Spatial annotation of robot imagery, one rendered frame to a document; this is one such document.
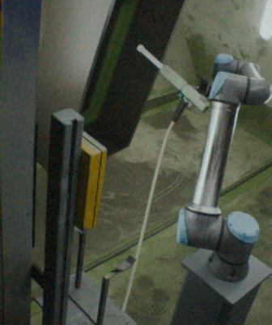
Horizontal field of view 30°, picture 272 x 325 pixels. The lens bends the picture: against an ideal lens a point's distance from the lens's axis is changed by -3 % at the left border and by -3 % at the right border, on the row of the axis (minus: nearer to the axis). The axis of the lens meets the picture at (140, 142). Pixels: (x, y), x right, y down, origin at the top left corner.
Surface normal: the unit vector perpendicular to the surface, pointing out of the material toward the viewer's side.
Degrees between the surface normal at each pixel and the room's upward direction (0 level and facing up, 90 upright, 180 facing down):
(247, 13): 90
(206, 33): 90
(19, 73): 90
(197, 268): 0
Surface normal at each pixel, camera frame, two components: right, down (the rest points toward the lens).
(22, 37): 0.68, 0.48
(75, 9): -0.65, 0.33
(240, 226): 0.23, -0.81
